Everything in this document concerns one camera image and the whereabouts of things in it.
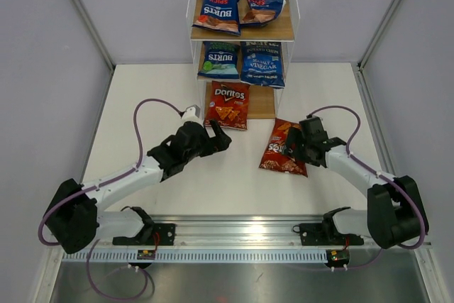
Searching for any small red Doritos bag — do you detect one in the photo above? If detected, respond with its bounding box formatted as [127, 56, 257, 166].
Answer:
[259, 118, 308, 177]

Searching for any large red Doritos bag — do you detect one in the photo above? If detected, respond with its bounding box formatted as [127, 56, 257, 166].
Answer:
[204, 81, 250, 131]

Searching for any Burts sea salt vinegar bag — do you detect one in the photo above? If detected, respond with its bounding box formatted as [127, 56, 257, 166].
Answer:
[197, 41, 240, 79]

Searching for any Kettle sea salt vinegar bag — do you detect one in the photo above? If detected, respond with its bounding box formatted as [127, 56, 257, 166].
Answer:
[240, 41, 285, 89]

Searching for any Burts spicy chilli bag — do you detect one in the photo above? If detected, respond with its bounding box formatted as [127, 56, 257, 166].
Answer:
[192, 0, 241, 36]
[240, 0, 285, 28]

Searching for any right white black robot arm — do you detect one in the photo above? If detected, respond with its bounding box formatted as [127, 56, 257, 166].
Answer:
[284, 116, 428, 249]

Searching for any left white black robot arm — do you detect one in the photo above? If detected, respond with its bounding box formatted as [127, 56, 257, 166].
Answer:
[43, 121, 231, 254]

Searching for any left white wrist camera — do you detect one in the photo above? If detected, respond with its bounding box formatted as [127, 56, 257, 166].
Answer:
[181, 105, 202, 124]

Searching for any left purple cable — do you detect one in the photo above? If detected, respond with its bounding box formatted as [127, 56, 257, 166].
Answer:
[38, 99, 185, 299]

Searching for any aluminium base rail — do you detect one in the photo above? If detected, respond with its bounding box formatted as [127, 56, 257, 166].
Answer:
[48, 214, 432, 250]

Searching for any white wire wooden shelf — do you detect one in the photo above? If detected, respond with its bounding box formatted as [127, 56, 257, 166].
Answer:
[186, 0, 301, 119]

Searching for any white slotted cable duct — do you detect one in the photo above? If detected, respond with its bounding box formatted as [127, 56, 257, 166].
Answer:
[63, 248, 327, 264]

